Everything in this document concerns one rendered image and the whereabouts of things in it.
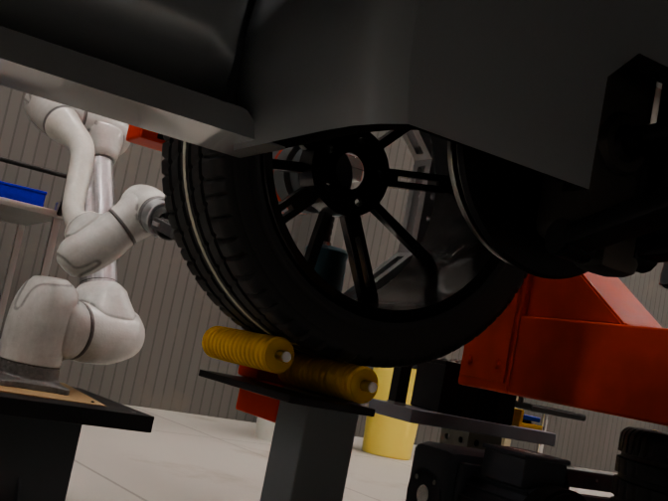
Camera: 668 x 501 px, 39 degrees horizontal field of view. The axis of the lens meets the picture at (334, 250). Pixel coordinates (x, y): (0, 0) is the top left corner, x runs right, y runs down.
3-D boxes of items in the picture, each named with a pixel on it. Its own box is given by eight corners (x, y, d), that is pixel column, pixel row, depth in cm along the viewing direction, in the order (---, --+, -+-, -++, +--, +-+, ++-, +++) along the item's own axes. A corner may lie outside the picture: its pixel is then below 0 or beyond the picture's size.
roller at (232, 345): (266, 372, 142) (273, 335, 143) (193, 354, 168) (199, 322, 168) (299, 378, 145) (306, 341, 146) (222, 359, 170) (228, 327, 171)
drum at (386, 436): (393, 452, 605) (410, 364, 612) (426, 463, 573) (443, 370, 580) (345, 445, 587) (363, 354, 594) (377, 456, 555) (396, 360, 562)
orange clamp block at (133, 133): (189, 151, 157) (138, 136, 153) (172, 155, 164) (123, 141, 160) (198, 111, 158) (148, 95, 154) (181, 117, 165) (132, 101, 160)
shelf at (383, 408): (410, 422, 200) (412, 408, 200) (366, 411, 214) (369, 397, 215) (555, 446, 221) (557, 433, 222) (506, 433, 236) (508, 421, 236)
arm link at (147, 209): (180, 201, 222) (190, 207, 217) (168, 237, 223) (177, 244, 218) (145, 191, 217) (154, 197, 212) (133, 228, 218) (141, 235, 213)
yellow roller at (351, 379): (353, 403, 142) (361, 365, 143) (266, 380, 167) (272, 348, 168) (385, 409, 145) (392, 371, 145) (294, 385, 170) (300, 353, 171)
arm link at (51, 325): (-17, 351, 233) (6, 265, 235) (44, 359, 248) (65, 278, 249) (20, 365, 223) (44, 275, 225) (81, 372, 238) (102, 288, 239)
